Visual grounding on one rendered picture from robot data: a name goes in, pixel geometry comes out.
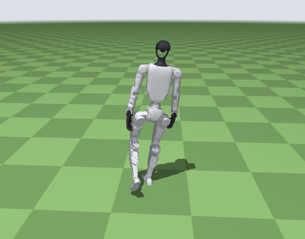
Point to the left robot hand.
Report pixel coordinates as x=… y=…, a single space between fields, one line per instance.
x=129 y=120

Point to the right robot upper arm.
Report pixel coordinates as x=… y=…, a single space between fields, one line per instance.
x=176 y=82

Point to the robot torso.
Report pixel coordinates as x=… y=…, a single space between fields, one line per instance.
x=158 y=86

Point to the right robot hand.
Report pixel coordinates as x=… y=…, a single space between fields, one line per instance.
x=173 y=116

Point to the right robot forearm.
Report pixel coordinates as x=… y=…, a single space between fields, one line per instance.
x=174 y=105

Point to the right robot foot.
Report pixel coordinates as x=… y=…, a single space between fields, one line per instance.
x=148 y=181

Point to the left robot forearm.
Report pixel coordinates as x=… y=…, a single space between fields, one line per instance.
x=132 y=101

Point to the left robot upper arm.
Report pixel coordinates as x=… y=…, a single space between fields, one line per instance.
x=142 y=69

